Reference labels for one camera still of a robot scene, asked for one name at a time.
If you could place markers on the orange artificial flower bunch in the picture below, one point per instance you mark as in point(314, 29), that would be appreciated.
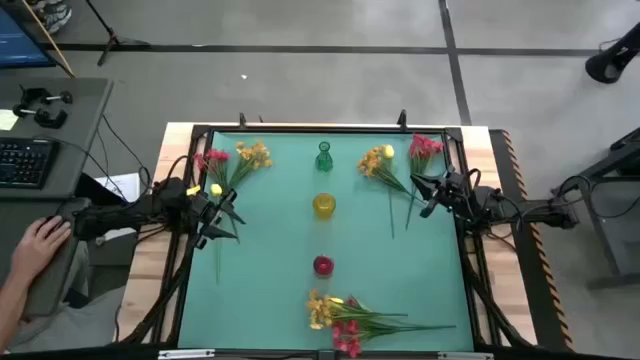
point(255, 152)
point(371, 162)
point(317, 310)

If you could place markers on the white paper sheet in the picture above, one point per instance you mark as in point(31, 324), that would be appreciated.
point(125, 185)

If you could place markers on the black cone-shaped stand base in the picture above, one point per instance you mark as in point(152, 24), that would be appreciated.
point(607, 65)

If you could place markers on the person's leg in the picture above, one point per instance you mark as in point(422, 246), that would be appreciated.
point(75, 325)

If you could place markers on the teal table mat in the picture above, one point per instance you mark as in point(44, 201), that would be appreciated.
point(280, 260)

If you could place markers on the black metal cart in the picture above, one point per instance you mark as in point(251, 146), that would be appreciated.
point(625, 160)

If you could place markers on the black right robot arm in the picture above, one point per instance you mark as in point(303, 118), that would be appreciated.
point(530, 210)

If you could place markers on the red artificial flower bunch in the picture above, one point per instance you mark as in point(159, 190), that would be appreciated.
point(220, 156)
point(350, 342)
point(424, 146)

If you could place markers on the silver metal bracket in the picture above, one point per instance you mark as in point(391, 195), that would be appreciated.
point(186, 354)
point(465, 356)

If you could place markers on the person's hand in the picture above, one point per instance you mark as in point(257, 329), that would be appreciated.
point(40, 245)

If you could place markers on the small black frame clamp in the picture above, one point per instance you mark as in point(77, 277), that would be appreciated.
point(242, 121)
point(401, 119)

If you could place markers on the yellow glass vase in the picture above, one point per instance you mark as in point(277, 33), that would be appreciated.
point(324, 205)

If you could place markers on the long tan stick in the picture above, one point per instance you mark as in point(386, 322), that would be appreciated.
point(47, 36)

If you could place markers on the person's shoe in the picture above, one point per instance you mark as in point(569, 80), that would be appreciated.
point(55, 12)

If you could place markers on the black tripod stand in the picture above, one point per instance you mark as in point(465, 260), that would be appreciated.
point(114, 37)

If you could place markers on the grey mouse platform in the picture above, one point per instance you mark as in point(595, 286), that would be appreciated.
point(55, 285)

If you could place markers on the green glass vase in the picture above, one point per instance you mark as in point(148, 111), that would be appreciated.
point(324, 161)

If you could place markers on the grey desk top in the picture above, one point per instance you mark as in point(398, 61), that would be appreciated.
point(80, 125)

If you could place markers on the black computer keyboard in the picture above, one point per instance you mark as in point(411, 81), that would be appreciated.
point(25, 162)

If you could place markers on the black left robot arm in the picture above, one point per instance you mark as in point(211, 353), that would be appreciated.
point(125, 216)

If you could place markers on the person's forearm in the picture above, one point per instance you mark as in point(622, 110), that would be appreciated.
point(10, 315)

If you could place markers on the black screw clamp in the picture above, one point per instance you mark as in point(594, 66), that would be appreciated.
point(32, 94)
point(47, 119)

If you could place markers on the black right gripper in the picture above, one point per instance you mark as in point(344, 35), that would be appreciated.
point(455, 192)

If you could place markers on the pale yellow sticky note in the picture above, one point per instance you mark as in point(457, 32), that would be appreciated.
point(6, 120)

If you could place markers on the red ribbed glass vase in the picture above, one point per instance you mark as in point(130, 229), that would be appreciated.
point(323, 265)

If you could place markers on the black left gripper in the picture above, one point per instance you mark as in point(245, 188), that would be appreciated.
point(202, 215)

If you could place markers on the computer monitor with blue screen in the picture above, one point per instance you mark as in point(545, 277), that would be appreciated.
point(20, 47)

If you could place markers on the black bar with orange stripes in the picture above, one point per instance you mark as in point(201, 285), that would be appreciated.
point(535, 270)

